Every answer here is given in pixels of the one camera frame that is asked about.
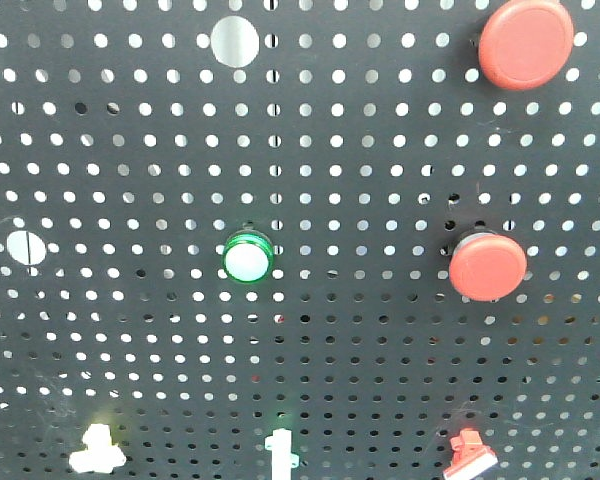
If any yellow-lit white rotary switch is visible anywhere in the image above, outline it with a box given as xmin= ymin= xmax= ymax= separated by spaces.
xmin=68 ymin=423 xmax=127 ymax=474

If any green illuminated push button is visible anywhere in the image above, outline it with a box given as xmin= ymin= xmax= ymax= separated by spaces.
xmin=222 ymin=229 xmax=275 ymax=283

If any upper red mushroom button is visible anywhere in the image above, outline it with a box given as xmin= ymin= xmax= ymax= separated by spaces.
xmin=478 ymin=0 xmax=575 ymax=91

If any red mushroom button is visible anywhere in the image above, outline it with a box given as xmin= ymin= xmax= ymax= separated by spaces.
xmin=478 ymin=0 xmax=575 ymax=91
xmin=449 ymin=228 xmax=527 ymax=301

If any black perforated pegboard panel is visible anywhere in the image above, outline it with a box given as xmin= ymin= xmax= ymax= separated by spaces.
xmin=0 ymin=1 xmax=600 ymax=479

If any red rotary switch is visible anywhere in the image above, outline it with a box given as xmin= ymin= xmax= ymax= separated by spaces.
xmin=443 ymin=428 xmax=498 ymax=480

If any lower red mushroom button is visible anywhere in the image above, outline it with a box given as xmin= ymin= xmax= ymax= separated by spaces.
xmin=449 ymin=228 xmax=527 ymax=301

